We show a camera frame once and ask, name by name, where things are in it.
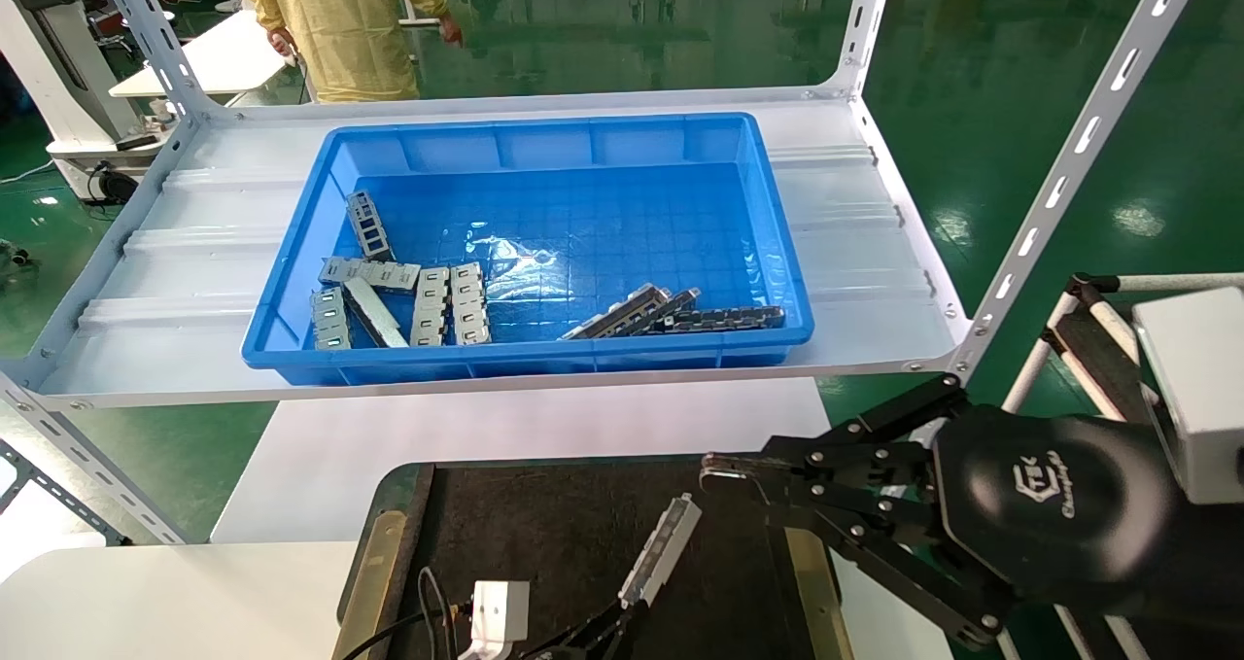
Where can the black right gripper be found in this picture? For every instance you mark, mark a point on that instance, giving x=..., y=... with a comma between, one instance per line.
x=1050, y=504

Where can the blue plastic bin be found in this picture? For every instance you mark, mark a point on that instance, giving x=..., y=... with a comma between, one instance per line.
x=632, y=213

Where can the white tube frame cart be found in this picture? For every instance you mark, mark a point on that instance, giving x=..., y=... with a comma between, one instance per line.
x=1098, y=349

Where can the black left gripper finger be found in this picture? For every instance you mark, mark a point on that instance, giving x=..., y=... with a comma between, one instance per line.
x=603, y=633
x=559, y=648

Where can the short light grey metal bracket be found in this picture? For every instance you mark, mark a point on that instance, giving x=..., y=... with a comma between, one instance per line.
x=469, y=303
x=374, y=273
x=328, y=320
x=431, y=307

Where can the long grey metal bracket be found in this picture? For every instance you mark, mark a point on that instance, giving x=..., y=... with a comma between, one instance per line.
x=661, y=548
x=617, y=312
x=671, y=308

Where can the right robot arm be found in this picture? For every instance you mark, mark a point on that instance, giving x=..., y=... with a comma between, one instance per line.
x=1215, y=563

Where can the black container tray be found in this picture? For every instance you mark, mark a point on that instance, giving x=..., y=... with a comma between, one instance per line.
x=544, y=524

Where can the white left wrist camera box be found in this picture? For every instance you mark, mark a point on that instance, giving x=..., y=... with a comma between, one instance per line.
x=501, y=611

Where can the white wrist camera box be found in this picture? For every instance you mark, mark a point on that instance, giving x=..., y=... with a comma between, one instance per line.
x=501, y=611
x=1195, y=398

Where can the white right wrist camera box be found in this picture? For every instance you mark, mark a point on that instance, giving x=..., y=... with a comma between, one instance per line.
x=1195, y=398

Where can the ladder-holed grey metal bracket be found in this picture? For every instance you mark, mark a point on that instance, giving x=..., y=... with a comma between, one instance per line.
x=369, y=225

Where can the person in yellow coat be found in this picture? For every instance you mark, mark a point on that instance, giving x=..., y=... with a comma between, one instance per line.
x=340, y=18

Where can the white table with T-leg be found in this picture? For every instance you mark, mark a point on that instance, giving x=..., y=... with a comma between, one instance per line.
x=214, y=57

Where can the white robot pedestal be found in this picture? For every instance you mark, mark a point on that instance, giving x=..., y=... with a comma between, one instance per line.
x=68, y=77

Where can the flat light metal strip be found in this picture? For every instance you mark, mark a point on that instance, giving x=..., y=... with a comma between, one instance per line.
x=374, y=312

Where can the long perforated metal bracket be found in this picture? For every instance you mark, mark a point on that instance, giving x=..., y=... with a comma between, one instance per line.
x=729, y=318

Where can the grey metal shelf rack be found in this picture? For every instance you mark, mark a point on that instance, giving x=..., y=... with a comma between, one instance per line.
x=194, y=281

